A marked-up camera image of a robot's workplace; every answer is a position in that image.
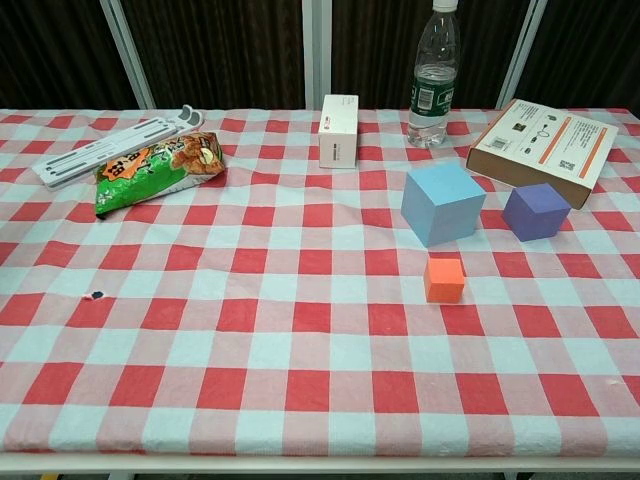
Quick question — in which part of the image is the flat orange white product box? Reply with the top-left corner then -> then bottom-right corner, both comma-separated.
466,98 -> 620,210

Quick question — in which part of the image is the blue block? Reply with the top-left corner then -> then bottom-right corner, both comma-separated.
400,160 -> 487,248

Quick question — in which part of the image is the small orange foam cube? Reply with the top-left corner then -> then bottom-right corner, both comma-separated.
423,258 -> 466,304

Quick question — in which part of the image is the red white checkered tablecloth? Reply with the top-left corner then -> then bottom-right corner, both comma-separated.
0,107 -> 640,459

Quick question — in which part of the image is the green snack bag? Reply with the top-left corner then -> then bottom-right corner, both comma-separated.
94,130 -> 224,221

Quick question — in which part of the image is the white folding laptop stand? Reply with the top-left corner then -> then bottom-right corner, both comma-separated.
32,104 -> 206,191

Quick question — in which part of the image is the white rectangular carton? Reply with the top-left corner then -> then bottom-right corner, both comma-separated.
318,94 -> 360,170

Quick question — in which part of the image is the dark brown corrugated panel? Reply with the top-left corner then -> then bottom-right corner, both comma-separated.
509,0 -> 640,109
122,0 -> 306,109
332,0 -> 524,109
0,0 -> 139,110

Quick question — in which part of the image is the purple block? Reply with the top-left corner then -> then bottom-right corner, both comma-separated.
501,182 -> 572,243

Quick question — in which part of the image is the grey metal partition post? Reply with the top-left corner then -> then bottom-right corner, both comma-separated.
301,0 -> 334,110
98,0 -> 156,110
494,0 -> 549,109

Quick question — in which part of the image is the clear plastic water bottle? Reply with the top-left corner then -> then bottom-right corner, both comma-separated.
406,0 -> 462,149

